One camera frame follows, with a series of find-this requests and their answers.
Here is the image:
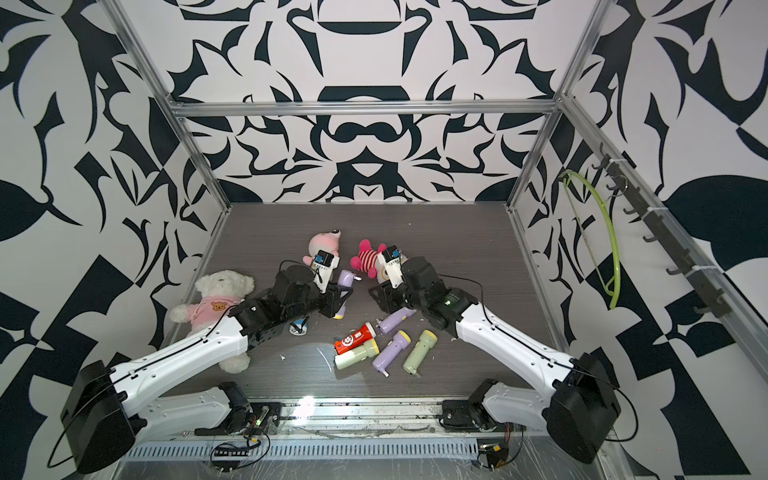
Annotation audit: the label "green hoop on wall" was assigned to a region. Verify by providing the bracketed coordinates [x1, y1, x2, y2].
[559, 169, 622, 311]

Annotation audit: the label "black connector box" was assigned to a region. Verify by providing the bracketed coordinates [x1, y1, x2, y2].
[208, 442, 253, 469]
[476, 443, 509, 471]

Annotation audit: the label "pink plush striped shirt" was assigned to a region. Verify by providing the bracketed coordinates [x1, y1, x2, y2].
[302, 229, 341, 266]

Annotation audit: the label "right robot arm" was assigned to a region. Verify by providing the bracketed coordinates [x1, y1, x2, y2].
[369, 257, 621, 464]

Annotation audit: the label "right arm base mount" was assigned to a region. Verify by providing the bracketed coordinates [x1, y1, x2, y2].
[438, 379, 527, 433]

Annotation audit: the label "black hook rail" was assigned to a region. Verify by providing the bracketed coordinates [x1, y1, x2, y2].
[594, 144, 732, 319]

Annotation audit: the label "light green flashlight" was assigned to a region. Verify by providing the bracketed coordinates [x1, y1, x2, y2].
[403, 329, 438, 377]
[334, 339, 379, 370]

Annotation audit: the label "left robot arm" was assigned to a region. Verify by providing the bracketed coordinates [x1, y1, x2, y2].
[60, 264, 355, 474]

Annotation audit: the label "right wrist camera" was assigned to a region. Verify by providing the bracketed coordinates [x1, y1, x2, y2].
[375, 245, 407, 289]

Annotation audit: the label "light green flashlight left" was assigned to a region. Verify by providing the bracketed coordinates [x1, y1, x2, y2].
[334, 339, 379, 370]

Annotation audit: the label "white plush yellow glasses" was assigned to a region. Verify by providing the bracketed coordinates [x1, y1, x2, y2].
[350, 239, 388, 281]

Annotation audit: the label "black connector box left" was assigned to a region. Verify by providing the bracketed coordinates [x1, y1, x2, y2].
[208, 442, 253, 469]

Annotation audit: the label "purple flashlight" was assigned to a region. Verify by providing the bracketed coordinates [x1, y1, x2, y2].
[377, 307, 415, 335]
[334, 270, 360, 320]
[372, 330, 411, 377]

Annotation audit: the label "white teddy bear pink shirt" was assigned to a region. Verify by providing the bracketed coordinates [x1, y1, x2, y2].
[168, 270, 256, 337]

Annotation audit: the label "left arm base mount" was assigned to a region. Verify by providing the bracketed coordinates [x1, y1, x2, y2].
[194, 382, 283, 437]

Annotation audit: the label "blue flashlight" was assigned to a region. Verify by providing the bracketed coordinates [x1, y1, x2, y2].
[289, 319, 307, 336]

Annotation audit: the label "black connector box right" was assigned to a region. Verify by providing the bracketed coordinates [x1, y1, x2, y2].
[476, 443, 509, 471]

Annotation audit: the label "red flashlight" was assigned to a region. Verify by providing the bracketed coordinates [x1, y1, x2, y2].
[334, 322, 376, 355]

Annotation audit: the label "light green flashlight right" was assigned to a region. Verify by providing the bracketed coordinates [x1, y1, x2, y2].
[403, 329, 438, 377]

